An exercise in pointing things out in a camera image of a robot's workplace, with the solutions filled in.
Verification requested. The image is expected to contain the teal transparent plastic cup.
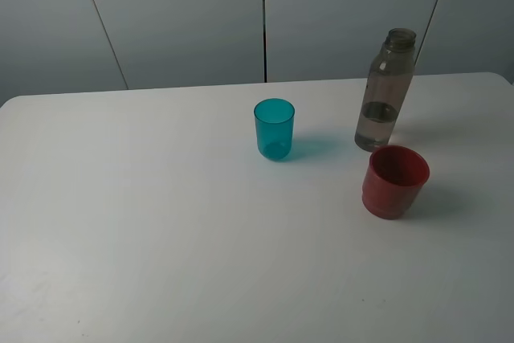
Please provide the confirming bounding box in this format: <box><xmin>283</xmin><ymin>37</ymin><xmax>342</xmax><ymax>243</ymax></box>
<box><xmin>254</xmin><ymin>98</ymin><xmax>295</xmax><ymax>161</ymax></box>

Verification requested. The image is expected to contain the grey transparent water bottle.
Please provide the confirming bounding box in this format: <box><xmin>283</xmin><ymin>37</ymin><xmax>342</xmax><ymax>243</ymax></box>
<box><xmin>354</xmin><ymin>28</ymin><xmax>416</xmax><ymax>152</ymax></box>

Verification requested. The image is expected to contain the red plastic cup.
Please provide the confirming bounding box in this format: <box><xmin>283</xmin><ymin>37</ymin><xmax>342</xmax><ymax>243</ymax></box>
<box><xmin>361</xmin><ymin>145</ymin><xmax>430</xmax><ymax>220</ymax></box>

